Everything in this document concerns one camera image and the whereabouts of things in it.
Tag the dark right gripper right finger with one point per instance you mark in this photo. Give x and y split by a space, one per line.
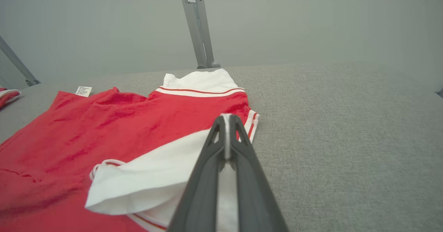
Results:
256 204

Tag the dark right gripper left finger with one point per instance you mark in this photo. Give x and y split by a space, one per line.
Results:
200 197

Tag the red lettered basketball jersey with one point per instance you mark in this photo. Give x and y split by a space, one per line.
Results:
104 131

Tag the red shorts white stripes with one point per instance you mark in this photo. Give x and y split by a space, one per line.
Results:
7 99

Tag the grey fabric sofa cushion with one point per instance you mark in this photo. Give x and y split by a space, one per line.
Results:
346 156

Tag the grey metal frame post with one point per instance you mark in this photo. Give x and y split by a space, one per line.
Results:
17 64
197 28

